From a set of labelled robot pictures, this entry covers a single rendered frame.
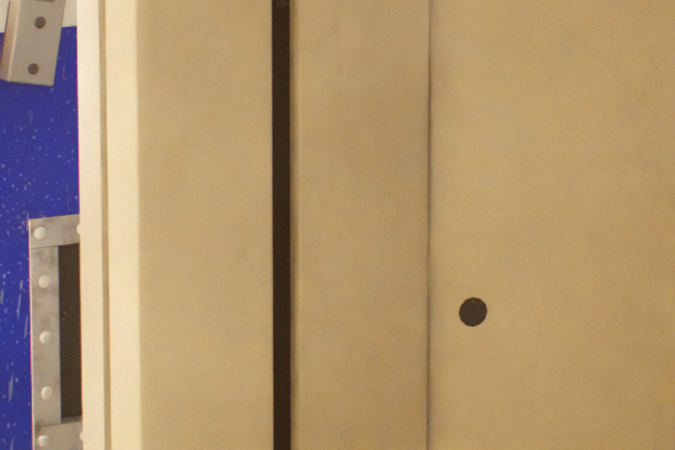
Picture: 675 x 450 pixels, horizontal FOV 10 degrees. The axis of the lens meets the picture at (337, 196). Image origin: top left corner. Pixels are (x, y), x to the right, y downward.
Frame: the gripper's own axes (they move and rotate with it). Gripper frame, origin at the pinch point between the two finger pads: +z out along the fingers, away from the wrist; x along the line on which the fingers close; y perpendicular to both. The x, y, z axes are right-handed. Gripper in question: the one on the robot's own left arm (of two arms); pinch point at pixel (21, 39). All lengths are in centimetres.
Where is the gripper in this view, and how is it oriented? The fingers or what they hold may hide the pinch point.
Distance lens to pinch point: 200.5
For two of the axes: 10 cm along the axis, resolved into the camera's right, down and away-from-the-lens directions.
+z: -1.5, 9.8, 1.3
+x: -4.6, -1.9, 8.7
